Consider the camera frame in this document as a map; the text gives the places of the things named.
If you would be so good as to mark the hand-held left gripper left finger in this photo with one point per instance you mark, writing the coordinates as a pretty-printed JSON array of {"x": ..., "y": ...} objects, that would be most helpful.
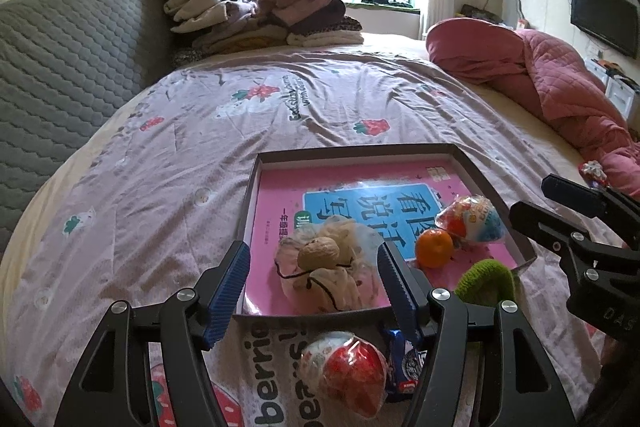
[{"x": 230, "y": 297}]

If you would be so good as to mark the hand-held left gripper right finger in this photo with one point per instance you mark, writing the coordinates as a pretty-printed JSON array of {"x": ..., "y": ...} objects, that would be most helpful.
[{"x": 400, "y": 297}]

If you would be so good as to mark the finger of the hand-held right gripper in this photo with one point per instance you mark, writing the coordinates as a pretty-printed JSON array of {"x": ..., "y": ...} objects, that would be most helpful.
[
  {"x": 570, "y": 194},
  {"x": 540, "y": 219}
]

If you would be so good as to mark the orange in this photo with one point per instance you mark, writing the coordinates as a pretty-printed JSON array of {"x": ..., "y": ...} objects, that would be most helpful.
[{"x": 434, "y": 249}]

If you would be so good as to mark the white blue egg toy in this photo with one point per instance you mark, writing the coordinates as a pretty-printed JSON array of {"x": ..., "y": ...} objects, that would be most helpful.
[{"x": 470, "y": 219}]

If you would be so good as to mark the blue cookie packet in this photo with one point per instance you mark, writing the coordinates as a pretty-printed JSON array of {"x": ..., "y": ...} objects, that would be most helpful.
[{"x": 405, "y": 367}]

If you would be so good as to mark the beige mesh bag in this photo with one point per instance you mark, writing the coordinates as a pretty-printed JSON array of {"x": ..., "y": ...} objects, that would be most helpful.
[{"x": 325, "y": 292}]

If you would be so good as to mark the red egg toy clear wrapper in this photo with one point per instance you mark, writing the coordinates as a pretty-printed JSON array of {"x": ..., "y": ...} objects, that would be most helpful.
[{"x": 355, "y": 372}]

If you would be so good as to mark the walnut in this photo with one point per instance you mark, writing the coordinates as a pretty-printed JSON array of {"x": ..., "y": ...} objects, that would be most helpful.
[{"x": 320, "y": 254}]

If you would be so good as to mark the grey cardboard box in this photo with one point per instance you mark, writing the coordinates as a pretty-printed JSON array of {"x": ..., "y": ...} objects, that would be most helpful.
[{"x": 350, "y": 157}]

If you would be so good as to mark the red white wrapped candy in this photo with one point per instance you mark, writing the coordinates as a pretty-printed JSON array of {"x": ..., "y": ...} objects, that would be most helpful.
[{"x": 592, "y": 171}]

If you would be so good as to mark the pink book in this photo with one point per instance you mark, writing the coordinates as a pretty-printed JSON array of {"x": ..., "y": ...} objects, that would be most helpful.
[{"x": 280, "y": 217}]

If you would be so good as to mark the white drawer cabinet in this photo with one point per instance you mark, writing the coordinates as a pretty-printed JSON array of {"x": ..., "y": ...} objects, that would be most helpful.
[{"x": 622, "y": 92}]

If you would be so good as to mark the pink quilt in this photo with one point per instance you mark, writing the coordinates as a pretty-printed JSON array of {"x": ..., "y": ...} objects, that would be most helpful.
[{"x": 545, "y": 72}]

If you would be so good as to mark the black television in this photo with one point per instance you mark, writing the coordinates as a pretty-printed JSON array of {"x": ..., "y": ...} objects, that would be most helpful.
[{"x": 605, "y": 17}]

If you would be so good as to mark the grey quilted headboard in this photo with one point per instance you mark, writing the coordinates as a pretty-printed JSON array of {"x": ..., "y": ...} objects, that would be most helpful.
[{"x": 65, "y": 57}]

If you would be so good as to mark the pile of folded clothes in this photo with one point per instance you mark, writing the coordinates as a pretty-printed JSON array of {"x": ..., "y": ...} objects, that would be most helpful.
[{"x": 300, "y": 2}]

